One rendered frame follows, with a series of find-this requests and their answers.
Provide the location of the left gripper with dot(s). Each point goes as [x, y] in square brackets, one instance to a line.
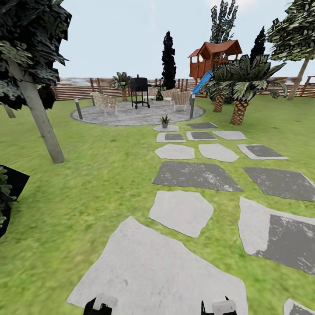
[105, 310]

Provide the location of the charcoal grill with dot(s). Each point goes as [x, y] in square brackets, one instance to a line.
[138, 85]

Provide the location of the garden chair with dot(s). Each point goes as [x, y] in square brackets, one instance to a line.
[168, 94]
[182, 98]
[151, 93]
[104, 101]

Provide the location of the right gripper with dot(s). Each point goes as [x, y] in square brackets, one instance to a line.
[203, 312]

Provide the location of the pot plant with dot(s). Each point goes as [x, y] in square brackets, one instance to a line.
[165, 121]

